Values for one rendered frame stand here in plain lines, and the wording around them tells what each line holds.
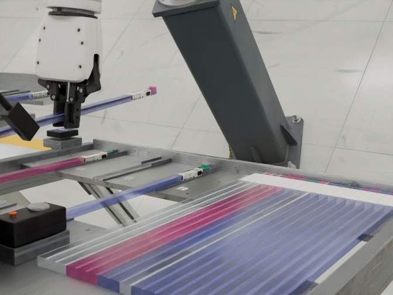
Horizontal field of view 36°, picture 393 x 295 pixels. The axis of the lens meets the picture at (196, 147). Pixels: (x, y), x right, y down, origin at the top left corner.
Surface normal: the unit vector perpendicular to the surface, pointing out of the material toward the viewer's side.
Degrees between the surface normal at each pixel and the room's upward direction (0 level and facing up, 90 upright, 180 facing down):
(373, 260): 90
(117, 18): 0
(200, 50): 90
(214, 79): 90
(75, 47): 41
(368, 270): 90
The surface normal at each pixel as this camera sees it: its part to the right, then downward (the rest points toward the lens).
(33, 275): 0.03, -0.98
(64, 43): -0.47, 0.06
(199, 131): -0.36, -0.62
